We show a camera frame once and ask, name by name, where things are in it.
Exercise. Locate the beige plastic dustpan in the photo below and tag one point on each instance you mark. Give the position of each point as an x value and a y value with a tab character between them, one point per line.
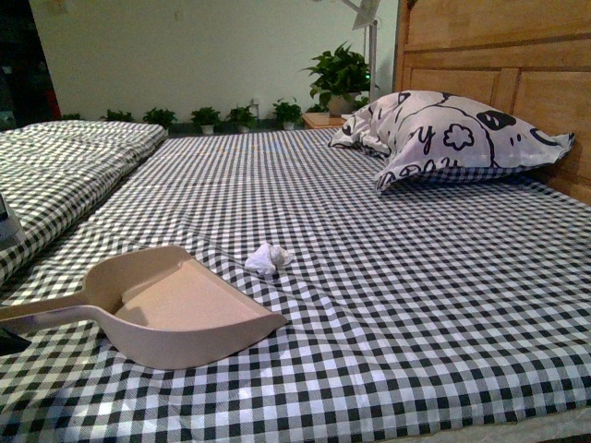
159	307

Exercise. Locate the crumpled white paper trash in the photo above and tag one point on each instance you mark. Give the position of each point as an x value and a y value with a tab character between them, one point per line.
268	259

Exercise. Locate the far wooden nightstand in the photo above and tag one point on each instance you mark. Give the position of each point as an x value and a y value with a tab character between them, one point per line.
322	121

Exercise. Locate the small potted plant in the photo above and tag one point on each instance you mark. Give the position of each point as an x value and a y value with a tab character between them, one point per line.
205	119
242	118
118	116
287	113
161	117

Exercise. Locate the cartoon print pillow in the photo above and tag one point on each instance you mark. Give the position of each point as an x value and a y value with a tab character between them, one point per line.
438	137

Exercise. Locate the large potted green plant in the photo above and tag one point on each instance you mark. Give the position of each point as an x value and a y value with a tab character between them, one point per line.
342	75

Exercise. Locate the checkered bedsheet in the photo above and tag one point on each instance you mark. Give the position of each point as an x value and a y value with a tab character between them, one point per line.
426	308

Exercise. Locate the white floor lamp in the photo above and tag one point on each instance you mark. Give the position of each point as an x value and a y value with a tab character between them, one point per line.
366	12

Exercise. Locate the folded checkered quilt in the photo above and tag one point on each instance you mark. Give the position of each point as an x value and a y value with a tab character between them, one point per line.
54	173

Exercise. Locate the wooden bed frame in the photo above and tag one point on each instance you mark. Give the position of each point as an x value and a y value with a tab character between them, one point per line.
526	58

